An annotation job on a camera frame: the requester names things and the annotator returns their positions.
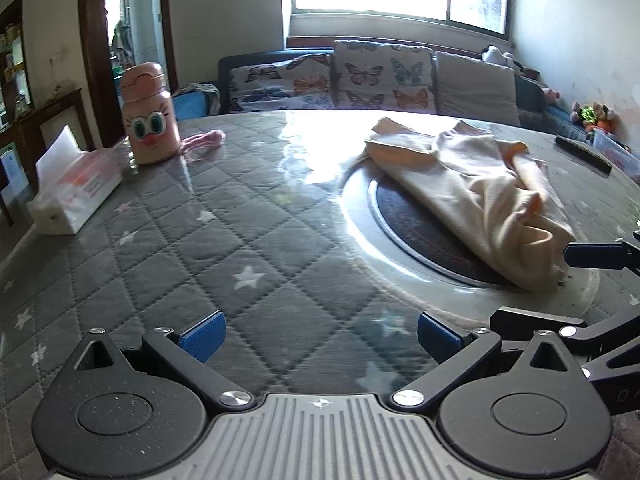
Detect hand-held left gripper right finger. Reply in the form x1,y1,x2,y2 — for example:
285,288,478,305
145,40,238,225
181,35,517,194
390,311,576,411

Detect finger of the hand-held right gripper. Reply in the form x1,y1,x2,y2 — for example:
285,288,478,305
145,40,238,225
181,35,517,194
489,304,640,361
563,239,640,276

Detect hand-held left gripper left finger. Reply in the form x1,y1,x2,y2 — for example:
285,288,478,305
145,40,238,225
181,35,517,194
74,310,255,415

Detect cream fleece pants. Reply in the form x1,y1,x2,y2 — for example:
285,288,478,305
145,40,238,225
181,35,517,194
362,116,577,292

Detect hanging clothes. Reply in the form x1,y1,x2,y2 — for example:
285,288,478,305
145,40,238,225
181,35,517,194
111,19,132,50

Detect round black table hotplate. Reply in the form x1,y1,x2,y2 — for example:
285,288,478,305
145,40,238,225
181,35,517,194
342,160,601,306

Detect black remote control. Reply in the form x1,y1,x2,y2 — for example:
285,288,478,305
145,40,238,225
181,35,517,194
555,135,613,176

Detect clear plastic storage box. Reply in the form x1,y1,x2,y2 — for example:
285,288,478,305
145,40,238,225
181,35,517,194
592,127,640,183

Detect green and orange plush toy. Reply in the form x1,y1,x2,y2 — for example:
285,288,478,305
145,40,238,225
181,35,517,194
570,101,617,134

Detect white tissue pack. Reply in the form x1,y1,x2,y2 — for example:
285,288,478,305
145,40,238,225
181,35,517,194
26,125,123,236

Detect plain grey cushion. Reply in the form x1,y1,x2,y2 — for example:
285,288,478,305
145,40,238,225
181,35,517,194
435,51,521,126

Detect white plush toy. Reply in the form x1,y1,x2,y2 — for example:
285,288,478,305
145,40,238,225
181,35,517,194
481,45,522,70

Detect pink cartoon face bottle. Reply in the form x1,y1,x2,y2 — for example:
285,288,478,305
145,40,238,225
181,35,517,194
120,61,181,166

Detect blue chair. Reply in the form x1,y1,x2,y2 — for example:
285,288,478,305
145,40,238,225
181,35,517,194
172,94,210,122

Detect grey knitted cloth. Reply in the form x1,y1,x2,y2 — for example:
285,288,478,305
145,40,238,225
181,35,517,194
175,82,222,113

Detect butterfly print cushion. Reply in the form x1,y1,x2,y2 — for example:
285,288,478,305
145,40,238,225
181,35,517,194
332,40,436,113
230,54,336,111

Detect dark blue sofa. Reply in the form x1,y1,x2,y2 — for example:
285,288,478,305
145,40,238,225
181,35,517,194
217,47,601,143

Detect dark wooden display cabinet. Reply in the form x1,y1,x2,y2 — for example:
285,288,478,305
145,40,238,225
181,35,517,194
0,0,37,131

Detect pink fabric strap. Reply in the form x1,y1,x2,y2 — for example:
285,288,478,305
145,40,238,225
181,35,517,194
180,129,226,153

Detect dark wooden door frame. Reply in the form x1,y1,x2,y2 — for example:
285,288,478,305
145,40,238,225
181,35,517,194
77,0,179,152

